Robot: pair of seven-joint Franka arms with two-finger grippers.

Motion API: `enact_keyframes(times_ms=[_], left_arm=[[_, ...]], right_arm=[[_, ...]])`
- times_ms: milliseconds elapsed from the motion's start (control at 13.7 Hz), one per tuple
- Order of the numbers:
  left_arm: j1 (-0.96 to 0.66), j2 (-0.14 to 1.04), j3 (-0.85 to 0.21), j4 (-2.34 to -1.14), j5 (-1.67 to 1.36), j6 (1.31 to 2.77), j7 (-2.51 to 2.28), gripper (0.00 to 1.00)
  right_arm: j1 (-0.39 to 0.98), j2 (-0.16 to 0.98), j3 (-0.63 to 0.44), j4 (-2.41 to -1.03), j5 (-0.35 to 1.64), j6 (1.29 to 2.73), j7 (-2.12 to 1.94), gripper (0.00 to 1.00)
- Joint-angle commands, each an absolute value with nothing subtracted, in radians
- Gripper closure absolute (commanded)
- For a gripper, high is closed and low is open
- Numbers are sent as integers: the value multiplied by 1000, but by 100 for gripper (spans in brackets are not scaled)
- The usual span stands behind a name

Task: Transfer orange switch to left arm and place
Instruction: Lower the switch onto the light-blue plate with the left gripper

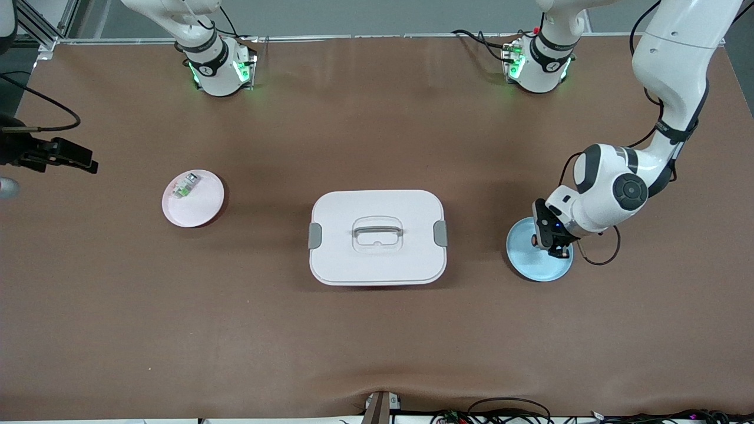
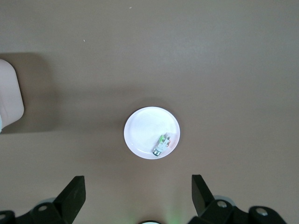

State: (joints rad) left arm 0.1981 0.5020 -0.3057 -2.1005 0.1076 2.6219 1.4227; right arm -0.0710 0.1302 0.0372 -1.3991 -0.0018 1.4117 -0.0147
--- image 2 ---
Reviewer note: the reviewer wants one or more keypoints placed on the brown table cover sheet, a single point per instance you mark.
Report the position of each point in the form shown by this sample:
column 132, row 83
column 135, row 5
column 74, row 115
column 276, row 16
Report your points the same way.
column 149, row 58

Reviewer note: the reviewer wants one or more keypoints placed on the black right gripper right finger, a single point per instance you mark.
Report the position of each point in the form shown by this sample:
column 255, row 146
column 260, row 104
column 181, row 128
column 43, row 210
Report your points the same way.
column 205, row 207

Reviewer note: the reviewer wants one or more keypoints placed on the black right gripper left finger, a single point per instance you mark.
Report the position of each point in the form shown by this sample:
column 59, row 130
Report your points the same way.
column 67, row 205

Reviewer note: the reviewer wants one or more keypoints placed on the pink round plate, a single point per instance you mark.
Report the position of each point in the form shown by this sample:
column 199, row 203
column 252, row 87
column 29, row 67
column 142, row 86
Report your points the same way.
column 144, row 130

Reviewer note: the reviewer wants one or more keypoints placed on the white lidded storage box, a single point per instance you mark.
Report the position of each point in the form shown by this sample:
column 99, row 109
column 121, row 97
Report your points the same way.
column 9, row 93

